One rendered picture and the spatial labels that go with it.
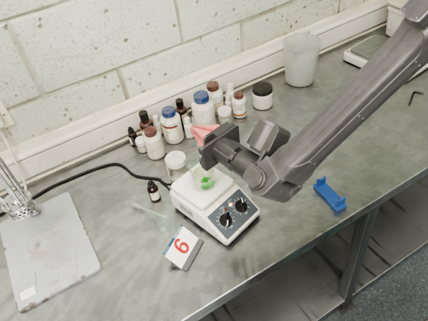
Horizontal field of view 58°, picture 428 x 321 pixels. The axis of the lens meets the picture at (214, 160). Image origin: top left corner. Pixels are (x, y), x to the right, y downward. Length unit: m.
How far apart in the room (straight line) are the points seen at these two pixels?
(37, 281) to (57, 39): 0.62
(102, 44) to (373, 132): 0.84
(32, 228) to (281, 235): 0.66
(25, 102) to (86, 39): 0.25
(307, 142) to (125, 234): 0.57
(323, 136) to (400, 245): 1.25
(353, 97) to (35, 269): 0.82
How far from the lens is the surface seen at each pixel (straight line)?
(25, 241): 1.14
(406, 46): 0.63
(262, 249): 0.96
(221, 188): 0.96
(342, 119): 0.64
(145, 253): 0.99
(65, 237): 1.09
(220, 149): 0.78
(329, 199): 1.04
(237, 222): 0.96
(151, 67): 1.27
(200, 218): 0.95
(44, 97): 1.21
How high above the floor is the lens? 1.56
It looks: 44 degrees down
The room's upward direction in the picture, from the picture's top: 8 degrees counter-clockwise
